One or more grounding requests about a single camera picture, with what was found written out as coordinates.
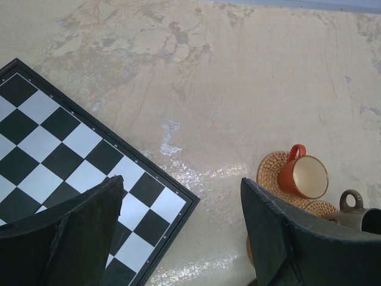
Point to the round light cork coaster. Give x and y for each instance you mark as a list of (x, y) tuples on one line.
[(320, 208)]

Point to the black cup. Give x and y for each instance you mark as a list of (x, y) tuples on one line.
[(356, 217)]

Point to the black white chessboard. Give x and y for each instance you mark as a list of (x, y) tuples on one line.
[(53, 150)]

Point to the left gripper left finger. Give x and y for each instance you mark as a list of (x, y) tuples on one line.
[(67, 244)]

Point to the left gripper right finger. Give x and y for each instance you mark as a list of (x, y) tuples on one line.
[(290, 246)]

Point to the scalloped light cork coaster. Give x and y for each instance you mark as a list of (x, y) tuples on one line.
[(267, 177)]

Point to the pink cup gold inside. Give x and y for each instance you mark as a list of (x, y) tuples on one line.
[(303, 176)]

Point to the light wooden coaster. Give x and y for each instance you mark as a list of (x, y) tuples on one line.
[(249, 251)]

